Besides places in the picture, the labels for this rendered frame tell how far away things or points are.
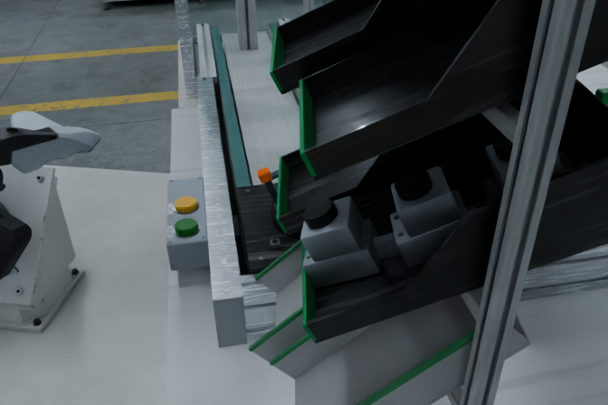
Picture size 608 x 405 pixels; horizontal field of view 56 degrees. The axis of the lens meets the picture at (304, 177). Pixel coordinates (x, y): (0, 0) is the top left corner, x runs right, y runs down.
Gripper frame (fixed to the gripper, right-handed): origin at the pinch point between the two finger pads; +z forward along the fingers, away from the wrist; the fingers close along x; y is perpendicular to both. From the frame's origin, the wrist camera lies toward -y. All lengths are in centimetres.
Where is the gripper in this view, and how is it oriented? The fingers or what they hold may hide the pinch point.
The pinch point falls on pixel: (64, 209)
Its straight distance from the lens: 57.5
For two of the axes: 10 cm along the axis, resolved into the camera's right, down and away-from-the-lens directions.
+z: 3.5, 1.5, 9.3
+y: -7.6, -5.3, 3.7
